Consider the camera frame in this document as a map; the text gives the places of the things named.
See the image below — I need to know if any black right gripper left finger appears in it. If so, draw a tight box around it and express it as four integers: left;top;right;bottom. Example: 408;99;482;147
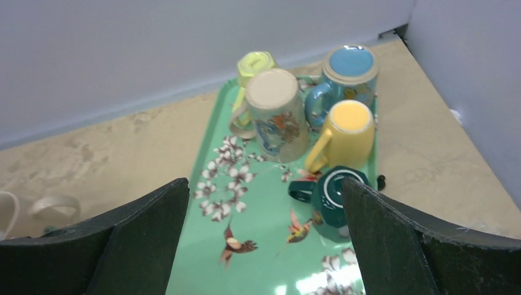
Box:
1;178;189;294

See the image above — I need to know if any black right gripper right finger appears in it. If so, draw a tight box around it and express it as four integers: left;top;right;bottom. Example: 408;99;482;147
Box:
342;178;520;294

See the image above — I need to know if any dark teal mug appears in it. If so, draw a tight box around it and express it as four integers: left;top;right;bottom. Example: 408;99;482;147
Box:
288;166;369;243

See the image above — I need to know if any cream mug with coral print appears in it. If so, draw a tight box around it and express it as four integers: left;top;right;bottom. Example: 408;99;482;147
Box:
1;191;82;240

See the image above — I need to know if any yellow mug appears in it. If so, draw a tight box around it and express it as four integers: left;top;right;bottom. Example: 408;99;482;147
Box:
304;100;375;173

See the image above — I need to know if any beige dragon print mug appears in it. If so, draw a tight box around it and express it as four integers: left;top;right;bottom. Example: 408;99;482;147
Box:
229;68;309;163

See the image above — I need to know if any blue mug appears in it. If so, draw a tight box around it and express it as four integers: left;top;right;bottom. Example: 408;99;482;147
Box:
304;45;380;129

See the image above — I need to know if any lime green mug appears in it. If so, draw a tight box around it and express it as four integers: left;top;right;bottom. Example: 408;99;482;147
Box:
231;50;280;127

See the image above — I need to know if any green floral tray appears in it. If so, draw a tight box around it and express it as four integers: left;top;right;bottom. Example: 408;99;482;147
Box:
166;79;366;294

